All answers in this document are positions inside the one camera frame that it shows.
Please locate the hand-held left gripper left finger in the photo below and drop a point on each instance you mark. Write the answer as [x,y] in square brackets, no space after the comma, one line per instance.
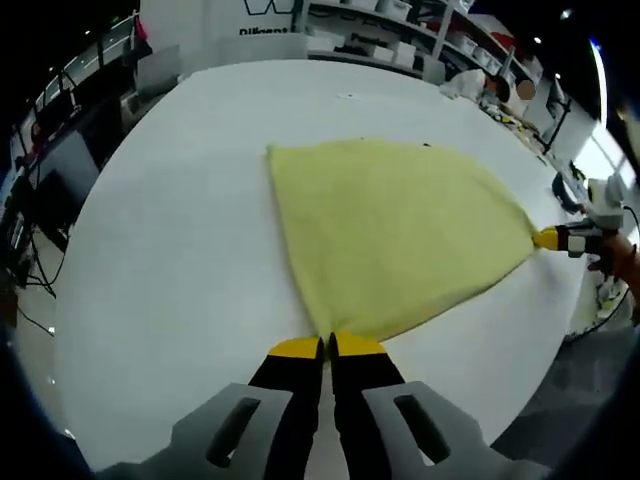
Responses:
[295,400]

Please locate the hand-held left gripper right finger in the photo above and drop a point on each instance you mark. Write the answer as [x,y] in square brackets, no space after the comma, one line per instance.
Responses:
[365,400]

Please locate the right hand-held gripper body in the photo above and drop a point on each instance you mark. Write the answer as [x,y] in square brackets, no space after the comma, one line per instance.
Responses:
[607,205]

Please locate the yellow blue grey garment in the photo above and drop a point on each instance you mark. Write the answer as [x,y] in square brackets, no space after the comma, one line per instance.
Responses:
[390,235]

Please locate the person's right hand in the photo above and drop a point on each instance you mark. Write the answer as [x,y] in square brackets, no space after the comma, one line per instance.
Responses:
[612,255]

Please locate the dark grey chair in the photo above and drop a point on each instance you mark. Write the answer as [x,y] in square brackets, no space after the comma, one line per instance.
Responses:
[565,192]

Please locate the black monitor on stand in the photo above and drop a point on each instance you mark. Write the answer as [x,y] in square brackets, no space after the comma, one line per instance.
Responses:
[556,100]

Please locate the pile of small table items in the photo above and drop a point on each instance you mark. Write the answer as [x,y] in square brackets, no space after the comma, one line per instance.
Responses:
[510,122]

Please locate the row of white storage bins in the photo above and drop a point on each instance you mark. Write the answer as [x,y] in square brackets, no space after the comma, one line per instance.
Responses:
[480,50]

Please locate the grey shelving unit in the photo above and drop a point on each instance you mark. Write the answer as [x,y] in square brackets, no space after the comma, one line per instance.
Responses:
[440,30]

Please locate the white shelf box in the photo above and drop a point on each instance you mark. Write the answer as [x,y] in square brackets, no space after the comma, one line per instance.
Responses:
[405,54]

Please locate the grey padded office chair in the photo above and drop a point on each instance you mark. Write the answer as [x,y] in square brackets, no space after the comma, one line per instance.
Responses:
[157,70]

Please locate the dark hanging bag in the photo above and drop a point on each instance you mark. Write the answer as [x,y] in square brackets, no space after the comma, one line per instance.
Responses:
[140,42]

